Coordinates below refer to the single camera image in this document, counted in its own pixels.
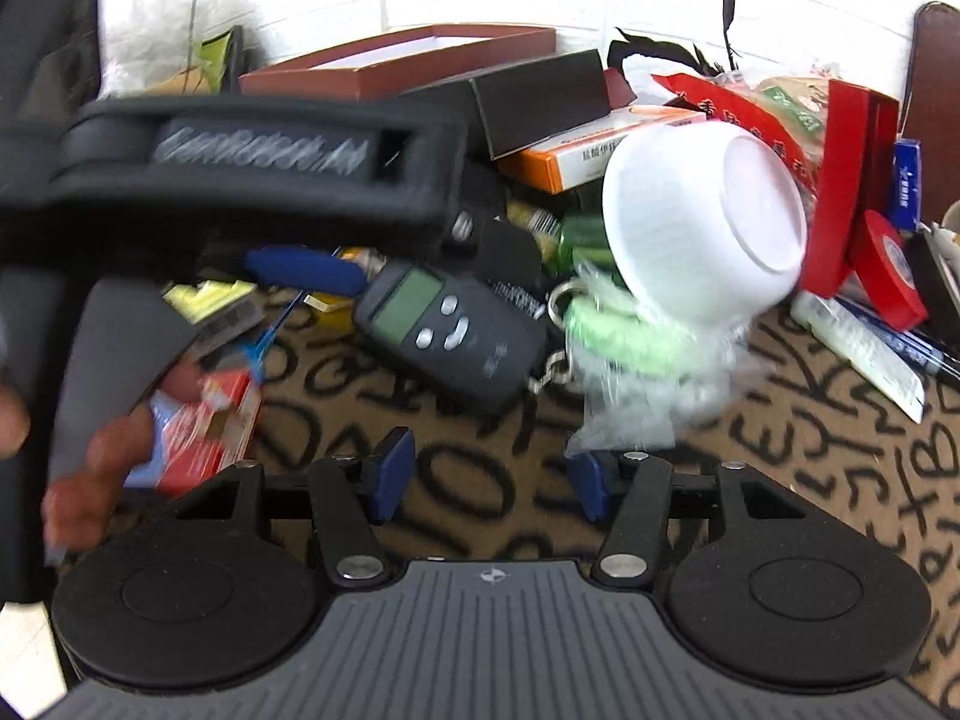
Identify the red and blue card box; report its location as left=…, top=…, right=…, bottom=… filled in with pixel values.
left=122, top=370, right=265, bottom=497

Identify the person's left hand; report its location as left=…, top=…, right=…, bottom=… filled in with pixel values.
left=41, top=360, right=205, bottom=567

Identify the green bottle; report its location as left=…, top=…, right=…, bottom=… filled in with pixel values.
left=557, top=212, right=610, bottom=272

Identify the yellow packet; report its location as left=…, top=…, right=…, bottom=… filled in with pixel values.
left=163, top=280, right=257, bottom=325

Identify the red snack wrapper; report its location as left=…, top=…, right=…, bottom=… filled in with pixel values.
left=649, top=72, right=820, bottom=192

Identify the orange and white medicine box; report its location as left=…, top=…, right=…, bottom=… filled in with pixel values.
left=497, top=106, right=707, bottom=196

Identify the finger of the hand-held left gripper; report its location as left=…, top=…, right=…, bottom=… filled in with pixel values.
left=242, top=246, right=370, bottom=296

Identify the black digital hand scale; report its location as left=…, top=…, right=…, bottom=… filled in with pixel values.
left=351, top=261, right=550, bottom=419

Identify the blue pen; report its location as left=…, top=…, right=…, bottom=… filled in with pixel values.
left=835, top=297, right=952, bottom=377

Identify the dark cloth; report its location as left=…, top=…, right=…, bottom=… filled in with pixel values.
left=0, top=0, right=102, bottom=143

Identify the dark brown wooden board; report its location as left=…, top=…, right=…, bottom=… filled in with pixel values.
left=902, top=1, right=960, bottom=230

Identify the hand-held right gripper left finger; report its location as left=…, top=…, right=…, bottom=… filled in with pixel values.
left=172, top=426, right=417, bottom=587

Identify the bread snack bag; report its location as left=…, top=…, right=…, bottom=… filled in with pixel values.
left=752, top=75, right=835, bottom=160

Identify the white toothpaste tube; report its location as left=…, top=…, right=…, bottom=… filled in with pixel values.
left=790, top=291, right=929, bottom=426

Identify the white plastic bowl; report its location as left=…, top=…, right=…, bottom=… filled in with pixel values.
left=601, top=121, right=811, bottom=325

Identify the black rectangular box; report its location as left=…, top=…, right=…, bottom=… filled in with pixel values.
left=400, top=49, right=614, bottom=161

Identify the white plastic bag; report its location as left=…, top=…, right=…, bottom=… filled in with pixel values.
left=96, top=0, right=252, bottom=95

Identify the brown cardboard box left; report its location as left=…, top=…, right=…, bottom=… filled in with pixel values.
left=238, top=24, right=558, bottom=104

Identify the green item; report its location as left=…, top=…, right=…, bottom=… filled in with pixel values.
left=561, top=253, right=760, bottom=460

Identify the black feather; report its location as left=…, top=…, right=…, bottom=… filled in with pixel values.
left=718, top=0, right=746, bottom=74

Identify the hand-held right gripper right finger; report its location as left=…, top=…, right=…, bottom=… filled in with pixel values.
left=566, top=450, right=811, bottom=590

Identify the letter print mat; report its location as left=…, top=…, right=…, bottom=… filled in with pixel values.
left=67, top=289, right=960, bottom=710

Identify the red tape roll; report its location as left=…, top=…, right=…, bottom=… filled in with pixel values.
left=850, top=208, right=931, bottom=331

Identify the blue small carton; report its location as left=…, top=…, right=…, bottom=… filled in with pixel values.
left=891, top=138, right=923, bottom=233

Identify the maroon small box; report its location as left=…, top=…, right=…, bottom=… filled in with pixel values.
left=602, top=66, right=640, bottom=111

